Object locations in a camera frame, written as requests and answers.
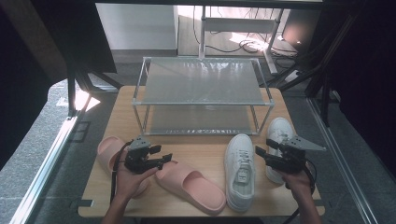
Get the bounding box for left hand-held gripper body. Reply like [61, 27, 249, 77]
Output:
[124, 135, 158, 175]

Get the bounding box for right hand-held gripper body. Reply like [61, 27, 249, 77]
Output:
[274, 134, 327, 175]

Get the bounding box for white sneaker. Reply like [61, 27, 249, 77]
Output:
[223, 133, 257, 213]
[265, 117, 296, 185]

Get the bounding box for pink slipper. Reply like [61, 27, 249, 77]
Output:
[154, 160, 227, 217]
[96, 135, 150, 200]

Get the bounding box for metal shoe rack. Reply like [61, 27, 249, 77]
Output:
[132, 55, 276, 136]

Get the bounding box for person's right hand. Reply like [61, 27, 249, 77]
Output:
[276, 169, 314, 195]

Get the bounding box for person's left hand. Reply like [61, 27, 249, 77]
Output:
[115, 161, 159, 200]

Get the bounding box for black metal stand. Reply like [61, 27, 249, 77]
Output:
[264, 12, 359, 127]

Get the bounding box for black tripod stand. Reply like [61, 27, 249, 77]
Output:
[65, 60, 124, 119]

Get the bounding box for dark computer case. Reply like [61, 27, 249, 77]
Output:
[281, 8, 321, 54]

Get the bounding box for white cabinet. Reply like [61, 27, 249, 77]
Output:
[94, 3, 179, 52]

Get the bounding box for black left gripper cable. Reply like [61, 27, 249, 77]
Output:
[109, 140, 134, 204]

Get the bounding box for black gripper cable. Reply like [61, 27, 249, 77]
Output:
[282, 158, 318, 224]
[109, 140, 134, 204]

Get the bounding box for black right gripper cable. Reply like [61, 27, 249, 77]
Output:
[282, 158, 318, 224]

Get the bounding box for aluminium rail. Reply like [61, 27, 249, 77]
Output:
[306, 97, 379, 224]
[8, 115, 78, 224]

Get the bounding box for bundle of floor cables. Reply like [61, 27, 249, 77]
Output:
[191, 5, 300, 60]

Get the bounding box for white metal desk frame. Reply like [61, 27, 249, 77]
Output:
[198, 5, 286, 75]

